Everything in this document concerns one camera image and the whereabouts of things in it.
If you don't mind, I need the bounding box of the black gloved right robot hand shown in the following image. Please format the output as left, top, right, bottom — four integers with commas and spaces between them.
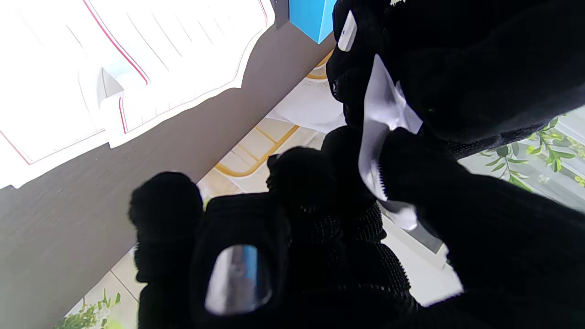
129, 126, 585, 329

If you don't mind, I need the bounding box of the blue file box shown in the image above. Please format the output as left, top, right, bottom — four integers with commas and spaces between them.
289, 0, 339, 44

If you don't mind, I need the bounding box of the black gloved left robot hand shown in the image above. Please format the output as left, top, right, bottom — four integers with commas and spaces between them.
327, 0, 585, 158

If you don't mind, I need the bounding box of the printed garden window backdrop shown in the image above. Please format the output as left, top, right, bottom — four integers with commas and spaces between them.
55, 46, 585, 329

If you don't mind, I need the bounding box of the white peeled label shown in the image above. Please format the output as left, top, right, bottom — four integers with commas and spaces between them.
358, 54, 423, 231

